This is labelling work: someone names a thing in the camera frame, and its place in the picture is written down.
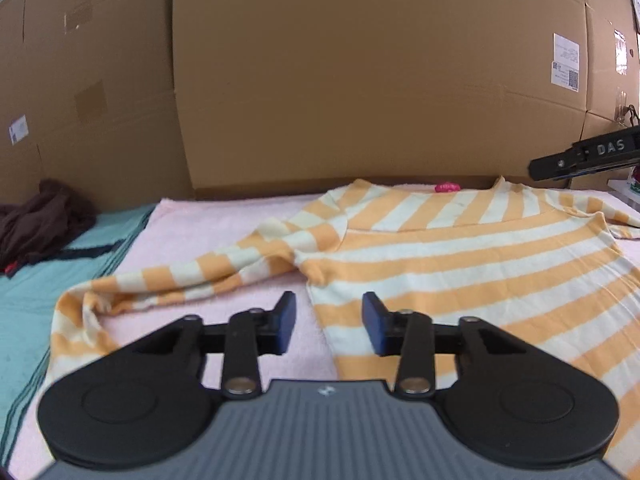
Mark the white side table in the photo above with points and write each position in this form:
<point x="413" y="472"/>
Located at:
<point x="625" y="196"/>

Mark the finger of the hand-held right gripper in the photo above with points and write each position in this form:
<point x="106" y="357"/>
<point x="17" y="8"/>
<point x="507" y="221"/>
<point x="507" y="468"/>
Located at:
<point x="555" y="166"/>

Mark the dark brown cloth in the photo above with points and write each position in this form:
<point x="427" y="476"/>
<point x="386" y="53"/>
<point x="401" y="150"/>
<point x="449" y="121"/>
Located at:
<point x="40" y="225"/>

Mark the pink towel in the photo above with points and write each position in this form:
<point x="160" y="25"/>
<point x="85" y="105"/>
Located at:
<point x="200" y="220"/>

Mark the orange white striped shirt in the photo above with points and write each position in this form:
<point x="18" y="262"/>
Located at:
<point x="450" y="260"/>

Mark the large cardboard box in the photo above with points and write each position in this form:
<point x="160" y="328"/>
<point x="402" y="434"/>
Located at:
<point x="375" y="75"/>

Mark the white label with square code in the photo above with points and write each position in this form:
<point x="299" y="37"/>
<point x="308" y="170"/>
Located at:
<point x="564" y="77"/>

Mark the white shipping label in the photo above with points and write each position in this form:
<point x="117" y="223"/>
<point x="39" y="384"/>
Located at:
<point x="566" y="50"/>

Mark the cardboard box with small label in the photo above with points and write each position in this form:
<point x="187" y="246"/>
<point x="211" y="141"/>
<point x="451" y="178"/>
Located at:
<point x="90" y="60"/>

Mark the teal striped mat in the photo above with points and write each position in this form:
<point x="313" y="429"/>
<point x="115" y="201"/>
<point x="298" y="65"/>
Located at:
<point x="30" y="310"/>

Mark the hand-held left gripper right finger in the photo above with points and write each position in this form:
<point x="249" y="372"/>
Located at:
<point x="374" y="325"/>

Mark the brown tape patch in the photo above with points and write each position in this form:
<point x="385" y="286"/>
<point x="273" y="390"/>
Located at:
<point x="91" y="101"/>
<point x="79" y="16"/>

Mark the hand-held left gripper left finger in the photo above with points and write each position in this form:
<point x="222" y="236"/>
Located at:
<point x="286" y="322"/>

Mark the small white label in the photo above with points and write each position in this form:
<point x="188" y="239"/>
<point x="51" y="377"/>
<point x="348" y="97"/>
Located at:
<point x="18" y="130"/>

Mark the clear tape patch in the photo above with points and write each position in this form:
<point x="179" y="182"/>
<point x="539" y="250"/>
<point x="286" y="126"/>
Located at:
<point x="621" y="52"/>

